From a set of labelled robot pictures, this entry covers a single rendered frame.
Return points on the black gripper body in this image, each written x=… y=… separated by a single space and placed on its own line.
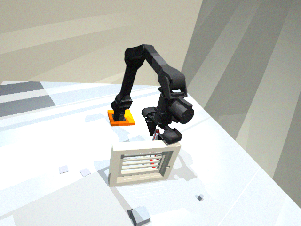
x=162 y=118

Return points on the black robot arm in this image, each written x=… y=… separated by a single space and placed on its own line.
x=168 y=77

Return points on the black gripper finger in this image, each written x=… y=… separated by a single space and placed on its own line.
x=160 y=137
x=151 y=126

